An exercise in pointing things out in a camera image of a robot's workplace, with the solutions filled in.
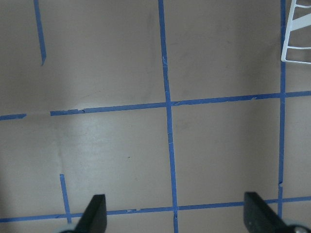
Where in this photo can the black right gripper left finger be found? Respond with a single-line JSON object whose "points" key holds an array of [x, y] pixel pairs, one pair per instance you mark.
{"points": [[94, 218]]}

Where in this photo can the white wire cup rack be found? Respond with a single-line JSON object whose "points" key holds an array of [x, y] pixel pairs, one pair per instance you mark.
{"points": [[297, 38]]}

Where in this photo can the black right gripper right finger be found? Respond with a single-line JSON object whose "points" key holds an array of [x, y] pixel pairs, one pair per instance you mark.
{"points": [[258, 217]]}

